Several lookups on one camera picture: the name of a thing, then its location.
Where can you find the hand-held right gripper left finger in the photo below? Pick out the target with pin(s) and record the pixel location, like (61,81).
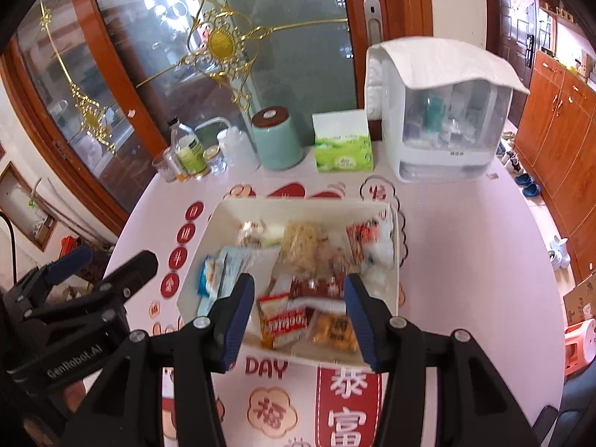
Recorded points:
(237,323)

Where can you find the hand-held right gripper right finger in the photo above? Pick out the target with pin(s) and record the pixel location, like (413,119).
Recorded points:
(363,323)

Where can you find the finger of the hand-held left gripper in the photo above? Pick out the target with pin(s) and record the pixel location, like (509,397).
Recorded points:
(130,272)
(70,260)

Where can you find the small red snack packet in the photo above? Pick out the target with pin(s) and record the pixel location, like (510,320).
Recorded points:
(279,321)

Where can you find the blue and white snack packet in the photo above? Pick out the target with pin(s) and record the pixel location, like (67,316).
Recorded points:
(209,279)

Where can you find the red and white cracker packet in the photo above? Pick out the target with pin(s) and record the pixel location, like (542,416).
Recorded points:
(368,237)

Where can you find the small clear snack packet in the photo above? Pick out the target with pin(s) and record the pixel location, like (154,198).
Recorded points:
(254,233)

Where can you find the yellow noodle snack packet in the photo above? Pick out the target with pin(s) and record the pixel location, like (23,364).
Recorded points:
(300,242)

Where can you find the white plastic bin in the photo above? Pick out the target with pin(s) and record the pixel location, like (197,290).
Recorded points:
(233,216)

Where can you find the orange cookie packet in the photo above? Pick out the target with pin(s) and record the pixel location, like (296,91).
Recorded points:
(333,330)

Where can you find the light blue snack packet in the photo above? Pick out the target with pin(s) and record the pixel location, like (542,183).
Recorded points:
(235,263)

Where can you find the tan clear snack packet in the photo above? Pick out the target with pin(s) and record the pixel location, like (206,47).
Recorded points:
(335,256)

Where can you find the clear glass cup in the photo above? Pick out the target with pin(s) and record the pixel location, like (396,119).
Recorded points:
(165,165)

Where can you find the glass bottle with green label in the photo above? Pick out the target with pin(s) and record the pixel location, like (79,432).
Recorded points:
(188,153)

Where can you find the small glass jar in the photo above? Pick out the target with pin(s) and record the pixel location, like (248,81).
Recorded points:
(214,160)

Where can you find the small gold door ornament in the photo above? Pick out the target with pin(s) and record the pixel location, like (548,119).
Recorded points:
(93,116)

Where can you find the white squeeze bottle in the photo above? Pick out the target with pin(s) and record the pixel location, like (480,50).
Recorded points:
(237,146)

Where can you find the green tissue box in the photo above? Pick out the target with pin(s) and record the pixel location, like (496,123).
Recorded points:
(342,149)

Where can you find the teal canister with brown lid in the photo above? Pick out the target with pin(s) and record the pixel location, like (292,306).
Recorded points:
(279,142)

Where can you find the white plastic appliance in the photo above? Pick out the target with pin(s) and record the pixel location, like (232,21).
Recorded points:
(442,149)

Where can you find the white slipper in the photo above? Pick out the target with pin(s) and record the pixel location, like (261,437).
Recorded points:
(558,251)

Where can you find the blue slipper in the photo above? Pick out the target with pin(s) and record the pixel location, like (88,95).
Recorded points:
(531,190)
(522,179)

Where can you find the pink plastic stool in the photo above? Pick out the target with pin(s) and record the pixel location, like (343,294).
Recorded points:
(581,344)

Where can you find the cardboard box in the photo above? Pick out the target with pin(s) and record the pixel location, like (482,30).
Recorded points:
(582,302)

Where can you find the large gold door ornament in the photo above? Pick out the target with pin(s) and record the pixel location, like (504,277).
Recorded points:
(223,44)

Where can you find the wooden cabinet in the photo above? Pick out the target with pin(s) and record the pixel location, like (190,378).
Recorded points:
(558,149)

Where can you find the white cloth cover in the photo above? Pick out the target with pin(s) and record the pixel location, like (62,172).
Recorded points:
(442,63)

